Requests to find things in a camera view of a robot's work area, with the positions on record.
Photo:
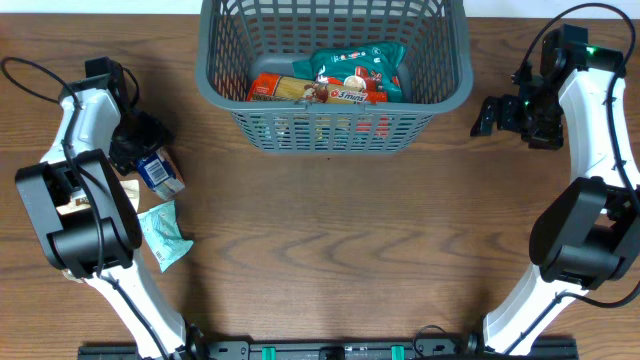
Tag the small teal snack packet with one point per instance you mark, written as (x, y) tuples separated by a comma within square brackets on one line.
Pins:
[(162, 233)]

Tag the green Nescafe coffee bag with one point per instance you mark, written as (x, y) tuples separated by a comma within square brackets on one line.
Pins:
[(371, 67)]

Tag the orange spaghetti packet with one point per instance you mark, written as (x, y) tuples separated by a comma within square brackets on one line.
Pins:
[(272, 87)]

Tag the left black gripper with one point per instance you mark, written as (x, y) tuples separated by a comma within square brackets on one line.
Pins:
[(138, 148)]

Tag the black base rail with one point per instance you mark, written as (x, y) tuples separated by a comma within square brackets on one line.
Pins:
[(425, 348)]

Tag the grey plastic basket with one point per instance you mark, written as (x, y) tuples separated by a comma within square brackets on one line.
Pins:
[(248, 49)]

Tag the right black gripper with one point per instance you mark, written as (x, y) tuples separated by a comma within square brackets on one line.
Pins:
[(507, 115)]

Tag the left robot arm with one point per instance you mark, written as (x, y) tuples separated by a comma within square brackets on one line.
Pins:
[(82, 217)]

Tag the blue rectangular carton box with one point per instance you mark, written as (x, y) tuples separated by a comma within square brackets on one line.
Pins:
[(160, 174)]

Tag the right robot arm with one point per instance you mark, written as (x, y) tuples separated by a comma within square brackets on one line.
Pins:
[(590, 234)]

